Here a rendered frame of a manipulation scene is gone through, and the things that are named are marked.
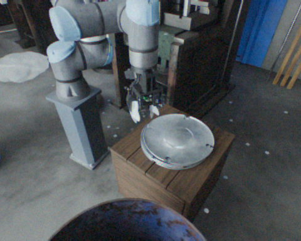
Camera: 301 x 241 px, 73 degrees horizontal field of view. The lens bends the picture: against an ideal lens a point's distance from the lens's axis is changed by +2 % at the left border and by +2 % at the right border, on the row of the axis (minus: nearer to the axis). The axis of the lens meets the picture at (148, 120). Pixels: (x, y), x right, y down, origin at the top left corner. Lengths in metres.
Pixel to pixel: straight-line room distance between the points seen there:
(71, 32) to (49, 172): 0.94
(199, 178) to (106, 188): 0.56
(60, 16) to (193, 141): 0.62
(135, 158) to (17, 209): 0.69
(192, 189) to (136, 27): 0.53
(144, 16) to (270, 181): 1.11
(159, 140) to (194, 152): 0.15
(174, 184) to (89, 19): 0.56
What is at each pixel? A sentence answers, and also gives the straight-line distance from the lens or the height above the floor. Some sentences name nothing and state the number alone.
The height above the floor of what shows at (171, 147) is 0.38.
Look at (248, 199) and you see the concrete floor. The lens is 1.22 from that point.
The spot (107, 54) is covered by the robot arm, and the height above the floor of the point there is 0.62.
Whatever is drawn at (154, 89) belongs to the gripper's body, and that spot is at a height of 0.68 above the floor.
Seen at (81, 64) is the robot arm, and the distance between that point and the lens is 0.93.
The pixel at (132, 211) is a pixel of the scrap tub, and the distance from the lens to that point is 0.62.
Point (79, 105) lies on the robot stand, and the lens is 0.95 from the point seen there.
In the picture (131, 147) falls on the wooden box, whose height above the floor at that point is 0.35.
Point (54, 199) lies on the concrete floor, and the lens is 1.21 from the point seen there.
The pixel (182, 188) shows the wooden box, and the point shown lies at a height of 0.35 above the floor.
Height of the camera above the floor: 0.98
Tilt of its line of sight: 41 degrees down
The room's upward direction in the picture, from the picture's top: straight up
